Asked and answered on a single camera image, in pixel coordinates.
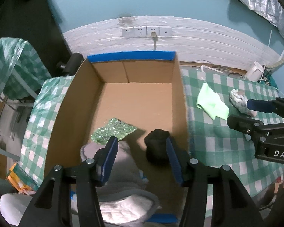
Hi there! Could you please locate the black cylinder roll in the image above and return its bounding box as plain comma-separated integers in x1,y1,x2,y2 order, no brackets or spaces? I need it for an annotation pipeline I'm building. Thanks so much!
58,53,84,76

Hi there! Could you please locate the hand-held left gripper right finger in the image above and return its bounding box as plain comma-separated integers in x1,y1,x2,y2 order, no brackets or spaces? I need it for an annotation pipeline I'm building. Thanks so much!
166,137,265,227

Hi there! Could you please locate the white electric kettle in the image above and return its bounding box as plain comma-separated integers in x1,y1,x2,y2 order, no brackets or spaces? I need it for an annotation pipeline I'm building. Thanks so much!
244,61,265,81

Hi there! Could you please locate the white fabric item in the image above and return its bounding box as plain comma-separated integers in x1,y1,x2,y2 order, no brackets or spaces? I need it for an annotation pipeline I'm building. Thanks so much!
0,193,38,226

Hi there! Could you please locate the grey plug with cable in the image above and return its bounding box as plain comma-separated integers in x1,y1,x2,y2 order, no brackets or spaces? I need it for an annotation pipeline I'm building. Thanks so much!
150,32,158,52

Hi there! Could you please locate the light green cloth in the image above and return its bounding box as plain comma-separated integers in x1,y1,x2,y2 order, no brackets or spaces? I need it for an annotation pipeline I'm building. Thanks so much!
196,82,230,120

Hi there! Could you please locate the dark hanging cloth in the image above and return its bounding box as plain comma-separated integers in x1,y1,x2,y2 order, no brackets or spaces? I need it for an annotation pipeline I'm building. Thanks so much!
0,0,73,78

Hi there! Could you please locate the green bubble wrap sheet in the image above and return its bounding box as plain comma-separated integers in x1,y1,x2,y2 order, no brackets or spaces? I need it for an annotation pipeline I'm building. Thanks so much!
91,117,137,145

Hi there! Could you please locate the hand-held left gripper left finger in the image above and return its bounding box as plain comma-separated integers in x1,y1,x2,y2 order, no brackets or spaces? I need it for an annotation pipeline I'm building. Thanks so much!
18,136,119,227

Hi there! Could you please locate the black sock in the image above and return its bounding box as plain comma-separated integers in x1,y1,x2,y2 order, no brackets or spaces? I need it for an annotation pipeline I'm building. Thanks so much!
144,129,172,166

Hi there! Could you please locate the white patterned cloth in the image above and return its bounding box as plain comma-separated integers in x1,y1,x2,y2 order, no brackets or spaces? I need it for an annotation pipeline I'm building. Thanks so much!
229,89,249,114

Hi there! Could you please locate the teal plastic basket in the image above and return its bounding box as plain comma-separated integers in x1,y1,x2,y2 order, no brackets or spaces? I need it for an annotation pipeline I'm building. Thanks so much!
263,68,279,88

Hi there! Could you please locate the orange yellow packet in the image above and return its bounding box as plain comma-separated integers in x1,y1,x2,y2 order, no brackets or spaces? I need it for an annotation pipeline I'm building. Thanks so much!
7,163,39,194

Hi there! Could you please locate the grey fleece cloth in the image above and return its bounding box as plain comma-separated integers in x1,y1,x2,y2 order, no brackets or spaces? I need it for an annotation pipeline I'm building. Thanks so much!
80,139,162,223

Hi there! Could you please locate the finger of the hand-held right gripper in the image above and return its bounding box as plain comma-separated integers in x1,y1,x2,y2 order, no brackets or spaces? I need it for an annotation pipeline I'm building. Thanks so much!
247,97,284,120
227,115,266,137

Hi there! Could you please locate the beige corrugated hose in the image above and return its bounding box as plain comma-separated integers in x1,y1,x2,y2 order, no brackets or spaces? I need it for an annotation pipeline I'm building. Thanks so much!
273,47,284,68

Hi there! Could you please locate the blue-edged cardboard box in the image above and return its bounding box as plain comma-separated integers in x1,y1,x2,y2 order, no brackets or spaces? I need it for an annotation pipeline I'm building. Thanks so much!
46,51,190,224

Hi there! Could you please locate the white plastic strip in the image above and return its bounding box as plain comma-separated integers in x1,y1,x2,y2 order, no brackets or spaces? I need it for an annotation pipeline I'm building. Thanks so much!
200,65,224,74

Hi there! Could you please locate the green checkered plastic cover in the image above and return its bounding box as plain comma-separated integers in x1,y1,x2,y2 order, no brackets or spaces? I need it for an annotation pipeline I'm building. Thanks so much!
0,37,52,101

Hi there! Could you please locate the green checkered tablecloth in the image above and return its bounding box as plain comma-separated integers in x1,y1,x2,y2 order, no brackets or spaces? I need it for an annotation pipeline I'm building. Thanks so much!
20,68,284,198

